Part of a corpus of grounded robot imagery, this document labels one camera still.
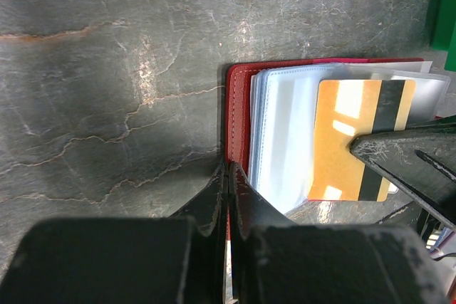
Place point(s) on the gold credit card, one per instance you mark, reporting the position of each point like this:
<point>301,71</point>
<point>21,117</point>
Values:
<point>347,109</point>

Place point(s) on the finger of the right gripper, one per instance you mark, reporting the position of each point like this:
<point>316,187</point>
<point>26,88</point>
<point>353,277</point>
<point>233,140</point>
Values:
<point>420,161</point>

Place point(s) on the red card holder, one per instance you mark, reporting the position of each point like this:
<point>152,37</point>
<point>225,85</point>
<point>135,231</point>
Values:
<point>271,114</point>

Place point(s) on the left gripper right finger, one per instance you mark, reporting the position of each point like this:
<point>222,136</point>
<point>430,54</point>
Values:
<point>275,260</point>

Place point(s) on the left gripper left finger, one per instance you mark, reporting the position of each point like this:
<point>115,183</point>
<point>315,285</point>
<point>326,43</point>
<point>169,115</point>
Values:
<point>177,259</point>

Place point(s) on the green plastic bin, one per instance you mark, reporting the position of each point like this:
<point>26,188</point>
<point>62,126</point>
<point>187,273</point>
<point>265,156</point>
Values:
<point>441,18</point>

